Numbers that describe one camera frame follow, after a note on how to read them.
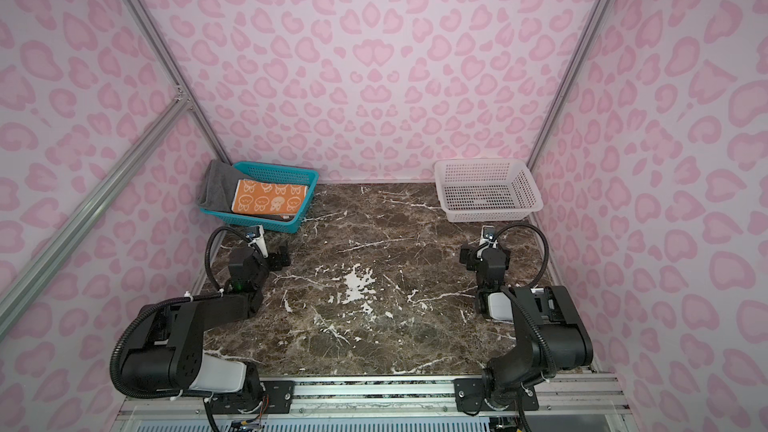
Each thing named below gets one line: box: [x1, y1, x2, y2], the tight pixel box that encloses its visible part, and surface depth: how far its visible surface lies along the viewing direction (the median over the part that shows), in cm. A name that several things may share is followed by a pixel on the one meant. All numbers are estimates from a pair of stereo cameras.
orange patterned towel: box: [231, 179, 308, 215], surface depth 109 cm
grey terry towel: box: [199, 159, 249, 212], surface depth 105 cm
